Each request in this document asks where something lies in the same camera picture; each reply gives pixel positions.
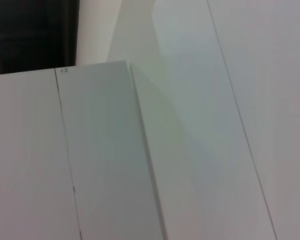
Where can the black background curtain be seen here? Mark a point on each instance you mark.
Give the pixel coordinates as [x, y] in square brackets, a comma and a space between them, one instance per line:
[32, 35]

